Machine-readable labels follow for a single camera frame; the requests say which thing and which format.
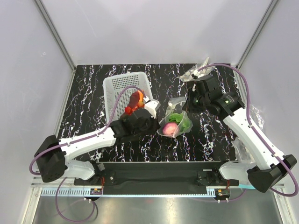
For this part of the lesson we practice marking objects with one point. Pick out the back bag of slices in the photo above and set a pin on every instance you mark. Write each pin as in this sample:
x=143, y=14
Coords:
x=186, y=77

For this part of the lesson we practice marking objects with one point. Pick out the blue-zip bag of slices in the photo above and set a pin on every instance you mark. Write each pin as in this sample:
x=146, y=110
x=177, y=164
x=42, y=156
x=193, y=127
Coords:
x=246, y=186

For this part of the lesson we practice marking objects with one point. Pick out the orange papaya slice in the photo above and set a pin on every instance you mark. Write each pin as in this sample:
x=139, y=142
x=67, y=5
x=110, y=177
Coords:
x=136, y=99

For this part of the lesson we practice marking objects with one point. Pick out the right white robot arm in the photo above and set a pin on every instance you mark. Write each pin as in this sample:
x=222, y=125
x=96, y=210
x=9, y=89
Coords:
x=270, y=164

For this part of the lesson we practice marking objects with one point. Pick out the white slotted cable duct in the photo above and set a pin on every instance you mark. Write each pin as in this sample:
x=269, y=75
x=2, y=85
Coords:
x=110, y=192

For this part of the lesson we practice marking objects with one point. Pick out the crumpled clear bags pile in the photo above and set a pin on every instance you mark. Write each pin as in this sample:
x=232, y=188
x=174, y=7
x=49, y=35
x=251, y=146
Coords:
x=243, y=154

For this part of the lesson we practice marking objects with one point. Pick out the white perforated plastic basket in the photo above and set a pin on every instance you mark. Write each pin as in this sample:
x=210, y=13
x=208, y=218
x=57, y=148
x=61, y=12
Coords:
x=112, y=87

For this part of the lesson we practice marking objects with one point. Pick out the aluminium frame post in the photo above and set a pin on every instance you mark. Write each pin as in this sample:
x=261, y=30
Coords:
x=266, y=16
x=46, y=17

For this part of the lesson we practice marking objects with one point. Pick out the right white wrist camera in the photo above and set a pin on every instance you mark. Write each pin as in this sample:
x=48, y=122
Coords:
x=196, y=75

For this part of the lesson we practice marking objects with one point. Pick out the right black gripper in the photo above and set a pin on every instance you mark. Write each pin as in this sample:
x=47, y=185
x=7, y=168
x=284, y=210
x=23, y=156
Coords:
x=188, y=106

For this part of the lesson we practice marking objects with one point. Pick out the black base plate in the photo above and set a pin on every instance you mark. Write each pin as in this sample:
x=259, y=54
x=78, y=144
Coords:
x=199, y=172

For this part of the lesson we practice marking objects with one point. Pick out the left aluminium frame post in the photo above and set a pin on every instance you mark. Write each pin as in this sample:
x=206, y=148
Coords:
x=46, y=17

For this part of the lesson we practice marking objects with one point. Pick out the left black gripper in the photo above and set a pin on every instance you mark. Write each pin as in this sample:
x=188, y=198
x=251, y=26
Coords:
x=155, y=126

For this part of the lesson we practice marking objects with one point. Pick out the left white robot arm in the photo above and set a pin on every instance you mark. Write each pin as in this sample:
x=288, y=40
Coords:
x=57, y=158

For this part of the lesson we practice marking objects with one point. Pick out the red cherry bunch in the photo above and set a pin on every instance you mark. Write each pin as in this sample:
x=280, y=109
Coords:
x=128, y=110

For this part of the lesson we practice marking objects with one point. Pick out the purple onion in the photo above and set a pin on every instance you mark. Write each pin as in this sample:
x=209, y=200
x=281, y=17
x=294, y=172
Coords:
x=170, y=129

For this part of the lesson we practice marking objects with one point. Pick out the right aluminium frame post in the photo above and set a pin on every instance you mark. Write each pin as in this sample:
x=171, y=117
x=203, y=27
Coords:
x=266, y=16

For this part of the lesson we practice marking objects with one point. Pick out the zip bag with white slices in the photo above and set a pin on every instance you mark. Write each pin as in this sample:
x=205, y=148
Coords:
x=175, y=105

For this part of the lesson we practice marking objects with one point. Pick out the green lettuce head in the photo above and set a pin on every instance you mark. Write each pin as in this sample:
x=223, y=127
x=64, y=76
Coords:
x=181, y=120

